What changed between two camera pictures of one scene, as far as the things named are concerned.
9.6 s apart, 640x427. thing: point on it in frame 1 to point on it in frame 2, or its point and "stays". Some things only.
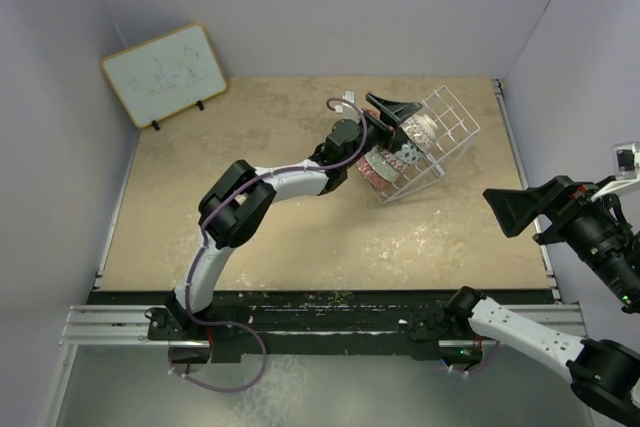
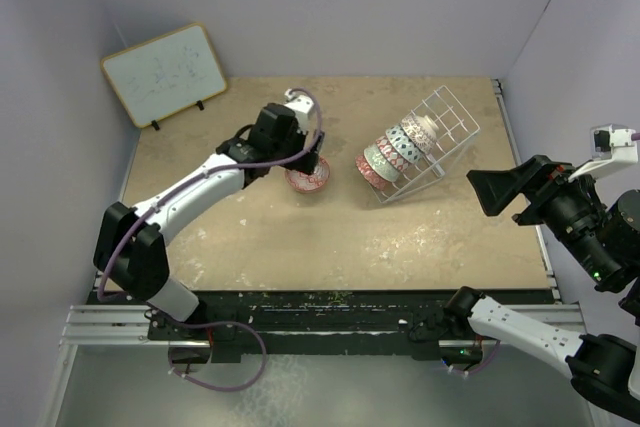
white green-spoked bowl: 382,166 stays
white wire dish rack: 455,131 stays
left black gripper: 395,114 to 307,162
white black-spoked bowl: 422,129 stays
